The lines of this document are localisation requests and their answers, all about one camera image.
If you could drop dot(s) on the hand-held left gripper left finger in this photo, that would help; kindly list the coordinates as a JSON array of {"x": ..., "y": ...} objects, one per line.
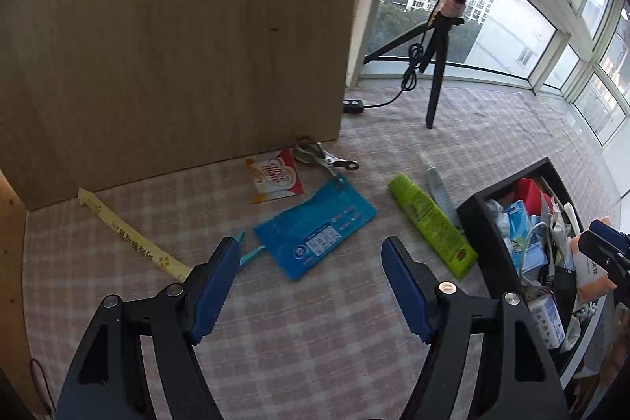
[{"x": 214, "y": 297}]

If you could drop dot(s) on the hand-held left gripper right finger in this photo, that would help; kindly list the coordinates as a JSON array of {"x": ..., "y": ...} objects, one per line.
[{"x": 406, "y": 292}]

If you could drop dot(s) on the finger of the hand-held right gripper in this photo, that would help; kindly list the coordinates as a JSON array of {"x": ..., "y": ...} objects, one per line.
[{"x": 608, "y": 248}]

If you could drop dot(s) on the orange white tissue pack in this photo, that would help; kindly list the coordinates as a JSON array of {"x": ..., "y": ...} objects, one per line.
[{"x": 588, "y": 275}]

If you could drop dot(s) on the teal plastic stick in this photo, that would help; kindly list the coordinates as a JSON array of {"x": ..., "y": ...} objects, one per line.
[{"x": 248, "y": 255}]

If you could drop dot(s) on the lime green tube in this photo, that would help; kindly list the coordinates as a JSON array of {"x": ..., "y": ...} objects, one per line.
[{"x": 428, "y": 223}]

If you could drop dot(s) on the black rectangular tray container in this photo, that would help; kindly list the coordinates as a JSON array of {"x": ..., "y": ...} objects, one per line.
[{"x": 480, "y": 233}]

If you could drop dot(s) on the yellow long packet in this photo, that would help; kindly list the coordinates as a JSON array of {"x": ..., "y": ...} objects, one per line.
[{"x": 133, "y": 243}]

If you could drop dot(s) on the clear spray bottle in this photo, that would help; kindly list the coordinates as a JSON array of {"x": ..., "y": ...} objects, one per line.
[{"x": 438, "y": 191}]

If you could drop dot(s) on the blue wet wipe packet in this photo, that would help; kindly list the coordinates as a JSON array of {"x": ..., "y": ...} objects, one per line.
[{"x": 315, "y": 233}]

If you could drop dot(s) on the red white sachet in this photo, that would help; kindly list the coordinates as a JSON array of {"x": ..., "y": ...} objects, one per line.
[{"x": 273, "y": 176}]

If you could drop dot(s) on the metal spring clip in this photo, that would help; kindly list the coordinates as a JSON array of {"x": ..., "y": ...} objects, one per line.
[{"x": 320, "y": 154}]

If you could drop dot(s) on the cotton swab packet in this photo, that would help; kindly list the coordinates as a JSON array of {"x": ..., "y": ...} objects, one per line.
[{"x": 585, "y": 312}]

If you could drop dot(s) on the white tube blue print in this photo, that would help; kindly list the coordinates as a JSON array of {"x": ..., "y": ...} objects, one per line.
[{"x": 546, "y": 319}]

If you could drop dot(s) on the red packet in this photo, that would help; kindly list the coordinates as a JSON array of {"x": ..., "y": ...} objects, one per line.
[{"x": 529, "y": 193}]

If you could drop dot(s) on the small blue white packet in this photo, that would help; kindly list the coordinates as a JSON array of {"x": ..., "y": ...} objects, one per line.
[{"x": 517, "y": 216}]

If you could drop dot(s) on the white crumpled packet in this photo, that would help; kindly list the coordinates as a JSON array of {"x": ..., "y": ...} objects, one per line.
[{"x": 494, "y": 213}]

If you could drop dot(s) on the black inline remote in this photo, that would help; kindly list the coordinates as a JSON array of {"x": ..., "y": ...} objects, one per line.
[{"x": 354, "y": 107}]

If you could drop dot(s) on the wooden side panel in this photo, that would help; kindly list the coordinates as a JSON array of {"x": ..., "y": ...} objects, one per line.
[{"x": 12, "y": 277}]

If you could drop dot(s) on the black tripod stand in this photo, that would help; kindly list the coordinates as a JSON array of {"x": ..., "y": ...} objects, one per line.
[{"x": 435, "y": 75}]

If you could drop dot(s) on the light wooden board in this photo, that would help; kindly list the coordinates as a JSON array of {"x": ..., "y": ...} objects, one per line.
[{"x": 172, "y": 56}]

